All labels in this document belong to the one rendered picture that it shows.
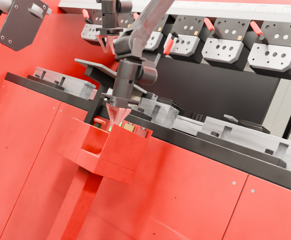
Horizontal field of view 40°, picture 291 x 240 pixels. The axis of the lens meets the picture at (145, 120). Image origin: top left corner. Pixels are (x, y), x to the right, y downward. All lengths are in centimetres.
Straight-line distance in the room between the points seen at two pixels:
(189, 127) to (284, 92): 320
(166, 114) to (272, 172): 55
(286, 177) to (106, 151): 48
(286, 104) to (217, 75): 274
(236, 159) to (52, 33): 156
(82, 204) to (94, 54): 151
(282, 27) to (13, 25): 83
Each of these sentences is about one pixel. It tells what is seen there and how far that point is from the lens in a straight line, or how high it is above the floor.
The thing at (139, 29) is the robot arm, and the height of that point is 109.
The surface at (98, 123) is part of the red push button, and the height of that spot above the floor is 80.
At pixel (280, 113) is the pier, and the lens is 480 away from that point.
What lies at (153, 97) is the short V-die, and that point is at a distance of 161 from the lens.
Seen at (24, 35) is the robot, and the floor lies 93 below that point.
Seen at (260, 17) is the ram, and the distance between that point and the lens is 146.
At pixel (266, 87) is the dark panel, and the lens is 197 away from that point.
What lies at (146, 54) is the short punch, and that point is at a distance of 174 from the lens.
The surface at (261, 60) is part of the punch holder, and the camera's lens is 136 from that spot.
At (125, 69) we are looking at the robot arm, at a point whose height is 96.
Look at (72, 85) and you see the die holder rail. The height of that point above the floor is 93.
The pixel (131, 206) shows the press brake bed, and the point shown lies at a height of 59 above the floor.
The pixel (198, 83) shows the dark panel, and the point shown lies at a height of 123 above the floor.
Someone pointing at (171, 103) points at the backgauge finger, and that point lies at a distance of 179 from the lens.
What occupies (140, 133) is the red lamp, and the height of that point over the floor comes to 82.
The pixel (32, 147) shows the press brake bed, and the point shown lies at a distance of 186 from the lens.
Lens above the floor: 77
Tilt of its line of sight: 4 degrees up
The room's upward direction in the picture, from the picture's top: 23 degrees clockwise
